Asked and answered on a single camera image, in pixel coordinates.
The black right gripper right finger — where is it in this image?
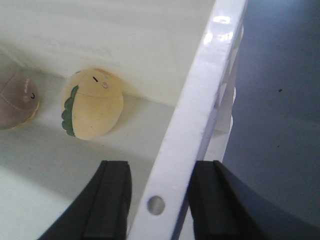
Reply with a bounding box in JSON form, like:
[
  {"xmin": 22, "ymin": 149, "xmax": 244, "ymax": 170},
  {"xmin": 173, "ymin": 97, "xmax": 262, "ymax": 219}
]
[{"xmin": 187, "ymin": 160, "xmax": 320, "ymax": 240}]

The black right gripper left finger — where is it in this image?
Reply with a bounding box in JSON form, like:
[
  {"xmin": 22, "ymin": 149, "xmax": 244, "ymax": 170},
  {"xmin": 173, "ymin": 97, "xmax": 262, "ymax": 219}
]
[{"xmin": 40, "ymin": 160, "xmax": 132, "ymax": 240}]

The white plastic tote crate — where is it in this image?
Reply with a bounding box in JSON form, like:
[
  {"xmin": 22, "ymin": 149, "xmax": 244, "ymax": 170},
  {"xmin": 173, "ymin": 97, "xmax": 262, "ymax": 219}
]
[{"xmin": 0, "ymin": 0, "xmax": 248, "ymax": 240}]

